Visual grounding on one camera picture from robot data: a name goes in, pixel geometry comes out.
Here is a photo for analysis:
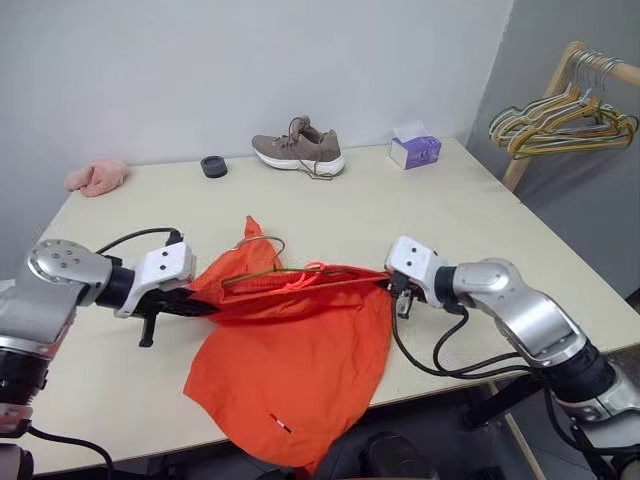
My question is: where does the pink fluffy cloth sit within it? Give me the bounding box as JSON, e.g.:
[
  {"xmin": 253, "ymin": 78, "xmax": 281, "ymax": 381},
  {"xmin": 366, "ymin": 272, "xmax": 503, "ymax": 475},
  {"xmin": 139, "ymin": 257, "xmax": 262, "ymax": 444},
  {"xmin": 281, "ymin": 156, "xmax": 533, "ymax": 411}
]
[{"xmin": 64, "ymin": 159, "xmax": 132, "ymax": 199}]

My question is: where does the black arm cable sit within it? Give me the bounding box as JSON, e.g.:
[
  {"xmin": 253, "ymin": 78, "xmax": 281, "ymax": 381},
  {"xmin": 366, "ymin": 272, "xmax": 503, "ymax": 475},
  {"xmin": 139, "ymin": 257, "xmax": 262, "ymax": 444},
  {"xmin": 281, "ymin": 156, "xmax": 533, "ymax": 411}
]
[
  {"xmin": 432, "ymin": 304, "xmax": 526, "ymax": 375},
  {"xmin": 94, "ymin": 227, "xmax": 184, "ymax": 256},
  {"xmin": 390, "ymin": 299, "xmax": 531, "ymax": 377}
]

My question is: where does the thin wire clothes hanger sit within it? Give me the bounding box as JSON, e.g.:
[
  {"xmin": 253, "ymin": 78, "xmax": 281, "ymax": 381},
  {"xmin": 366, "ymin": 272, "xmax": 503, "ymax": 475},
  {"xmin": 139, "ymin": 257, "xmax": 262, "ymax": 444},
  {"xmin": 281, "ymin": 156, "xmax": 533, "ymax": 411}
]
[{"xmin": 221, "ymin": 233, "xmax": 387, "ymax": 292}]

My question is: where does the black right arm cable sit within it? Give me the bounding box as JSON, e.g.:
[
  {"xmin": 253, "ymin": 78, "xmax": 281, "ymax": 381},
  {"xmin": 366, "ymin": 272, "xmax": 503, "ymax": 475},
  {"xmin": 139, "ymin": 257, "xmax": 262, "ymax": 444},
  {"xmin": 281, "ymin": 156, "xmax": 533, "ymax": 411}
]
[
  {"xmin": 390, "ymin": 299, "xmax": 531, "ymax": 377},
  {"xmin": 432, "ymin": 304, "xmax": 526, "ymax": 375}
]

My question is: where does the black robot body cable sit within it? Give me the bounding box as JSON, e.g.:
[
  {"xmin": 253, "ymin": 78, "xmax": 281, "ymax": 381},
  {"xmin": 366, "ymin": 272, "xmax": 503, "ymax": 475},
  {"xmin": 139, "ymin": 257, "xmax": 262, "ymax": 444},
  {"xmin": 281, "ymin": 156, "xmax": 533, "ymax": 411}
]
[{"xmin": 25, "ymin": 424, "xmax": 115, "ymax": 474}]

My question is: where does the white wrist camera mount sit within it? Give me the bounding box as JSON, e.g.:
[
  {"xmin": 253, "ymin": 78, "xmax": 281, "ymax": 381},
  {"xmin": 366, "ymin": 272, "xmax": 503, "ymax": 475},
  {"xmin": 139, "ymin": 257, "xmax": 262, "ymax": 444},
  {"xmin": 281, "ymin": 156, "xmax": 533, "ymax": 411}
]
[
  {"xmin": 383, "ymin": 234, "xmax": 447, "ymax": 310},
  {"xmin": 113, "ymin": 243, "xmax": 197, "ymax": 319}
]

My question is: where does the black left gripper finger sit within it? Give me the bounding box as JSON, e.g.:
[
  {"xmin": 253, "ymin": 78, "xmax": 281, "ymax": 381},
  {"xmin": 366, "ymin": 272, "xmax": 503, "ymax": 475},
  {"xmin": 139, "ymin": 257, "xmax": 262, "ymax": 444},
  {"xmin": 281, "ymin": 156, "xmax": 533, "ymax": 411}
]
[
  {"xmin": 172, "ymin": 287, "xmax": 214, "ymax": 309},
  {"xmin": 167, "ymin": 301, "xmax": 222, "ymax": 318}
]

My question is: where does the bunch of hangers on rack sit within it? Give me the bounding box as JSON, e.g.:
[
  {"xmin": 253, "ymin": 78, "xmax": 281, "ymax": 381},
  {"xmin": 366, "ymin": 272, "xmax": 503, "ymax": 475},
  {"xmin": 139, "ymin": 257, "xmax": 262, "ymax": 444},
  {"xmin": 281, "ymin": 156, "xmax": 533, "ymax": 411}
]
[{"xmin": 505, "ymin": 94, "xmax": 632, "ymax": 161}]

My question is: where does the taupe sneaker with white sole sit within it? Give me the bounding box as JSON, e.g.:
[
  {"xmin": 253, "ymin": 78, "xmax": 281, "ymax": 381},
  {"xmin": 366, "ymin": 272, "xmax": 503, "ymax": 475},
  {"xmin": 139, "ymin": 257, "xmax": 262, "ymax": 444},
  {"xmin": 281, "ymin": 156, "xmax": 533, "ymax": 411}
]
[{"xmin": 251, "ymin": 115, "xmax": 346, "ymax": 182}]

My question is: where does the black table frame bar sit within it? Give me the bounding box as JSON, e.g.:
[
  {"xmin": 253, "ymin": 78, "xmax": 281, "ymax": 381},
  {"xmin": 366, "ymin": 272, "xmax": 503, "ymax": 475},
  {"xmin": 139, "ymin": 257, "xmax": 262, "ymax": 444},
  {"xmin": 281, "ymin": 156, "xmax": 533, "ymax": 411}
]
[{"xmin": 461, "ymin": 375, "xmax": 546, "ymax": 430}]

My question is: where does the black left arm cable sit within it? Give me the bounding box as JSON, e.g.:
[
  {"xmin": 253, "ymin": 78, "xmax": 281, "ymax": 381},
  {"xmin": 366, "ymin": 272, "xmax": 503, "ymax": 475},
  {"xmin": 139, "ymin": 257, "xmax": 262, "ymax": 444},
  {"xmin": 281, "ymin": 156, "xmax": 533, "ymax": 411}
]
[{"xmin": 94, "ymin": 227, "xmax": 184, "ymax": 256}]

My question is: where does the purple white tissue box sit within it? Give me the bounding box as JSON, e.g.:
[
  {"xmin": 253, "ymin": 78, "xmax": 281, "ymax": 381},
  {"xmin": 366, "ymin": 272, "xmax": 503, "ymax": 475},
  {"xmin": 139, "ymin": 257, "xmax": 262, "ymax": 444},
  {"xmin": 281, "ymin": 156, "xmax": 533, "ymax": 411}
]
[{"xmin": 389, "ymin": 122, "xmax": 444, "ymax": 172}]

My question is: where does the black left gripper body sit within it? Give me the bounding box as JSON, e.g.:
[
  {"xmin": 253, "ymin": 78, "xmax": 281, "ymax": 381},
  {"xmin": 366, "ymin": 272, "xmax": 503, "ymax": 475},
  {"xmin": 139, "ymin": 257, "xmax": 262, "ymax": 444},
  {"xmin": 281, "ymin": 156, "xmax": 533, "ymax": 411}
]
[{"xmin": 130, "ymin": 288, "xmax": 176, "ymax": 349}]

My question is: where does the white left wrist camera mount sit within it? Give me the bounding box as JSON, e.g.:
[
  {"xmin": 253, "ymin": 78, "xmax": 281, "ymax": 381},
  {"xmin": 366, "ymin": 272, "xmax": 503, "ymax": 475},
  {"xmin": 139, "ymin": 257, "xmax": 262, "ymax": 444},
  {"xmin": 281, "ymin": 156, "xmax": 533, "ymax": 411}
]
[{"xmin": 113, "ymin": 243, "xmax": 197, "ymax": 319}]

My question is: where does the dark rounded shape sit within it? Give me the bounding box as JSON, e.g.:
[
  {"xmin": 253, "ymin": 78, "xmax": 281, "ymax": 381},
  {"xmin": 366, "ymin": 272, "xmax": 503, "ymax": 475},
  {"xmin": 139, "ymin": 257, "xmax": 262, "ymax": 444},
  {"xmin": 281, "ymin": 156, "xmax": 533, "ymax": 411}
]
[{"xmin": 313, "ymin": 431, "xmax": 442, "ymax": 480}]

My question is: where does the beige slanted leg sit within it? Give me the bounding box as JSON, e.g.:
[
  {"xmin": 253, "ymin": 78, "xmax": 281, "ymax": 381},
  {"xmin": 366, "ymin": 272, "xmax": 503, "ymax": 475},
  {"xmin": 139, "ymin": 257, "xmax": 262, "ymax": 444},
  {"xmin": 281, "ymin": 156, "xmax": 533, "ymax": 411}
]
[{"xmin": 487, "ymin": 382, "xmax": 547, "ymax": 480}]

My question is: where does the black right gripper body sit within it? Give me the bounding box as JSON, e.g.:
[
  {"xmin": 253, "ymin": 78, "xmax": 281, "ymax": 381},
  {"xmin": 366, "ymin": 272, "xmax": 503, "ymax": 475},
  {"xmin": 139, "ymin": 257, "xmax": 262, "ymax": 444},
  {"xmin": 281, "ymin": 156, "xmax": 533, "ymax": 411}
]
[{"xmin": 387, "ymin": 271, "xmax": 417, "ymax": 320}]

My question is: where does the wooden clothes rack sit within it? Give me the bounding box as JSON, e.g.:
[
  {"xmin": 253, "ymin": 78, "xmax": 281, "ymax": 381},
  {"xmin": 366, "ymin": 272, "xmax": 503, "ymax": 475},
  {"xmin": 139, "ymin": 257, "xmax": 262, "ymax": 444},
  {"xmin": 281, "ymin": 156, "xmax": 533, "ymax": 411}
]
[{"xmin": 501, "ymin": 40, "xmax": 640, "ymax": 194}]

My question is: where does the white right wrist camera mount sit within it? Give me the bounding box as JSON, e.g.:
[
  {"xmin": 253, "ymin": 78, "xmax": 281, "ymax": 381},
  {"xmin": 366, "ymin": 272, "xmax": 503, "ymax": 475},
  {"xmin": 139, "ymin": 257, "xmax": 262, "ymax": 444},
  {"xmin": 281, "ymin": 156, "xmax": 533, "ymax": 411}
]
[{"xmin": 383, "ymin": 234, "xmax": 447, "ymax": 310}]

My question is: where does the orange shorts garment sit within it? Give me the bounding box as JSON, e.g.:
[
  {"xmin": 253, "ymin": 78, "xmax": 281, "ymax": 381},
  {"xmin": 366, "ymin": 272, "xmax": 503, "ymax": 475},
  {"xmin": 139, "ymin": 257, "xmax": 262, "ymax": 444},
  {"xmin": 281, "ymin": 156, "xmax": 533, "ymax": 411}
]
[{"xmin": 182, "ymin": 214, "xmax": 395, "ymax": 476}]

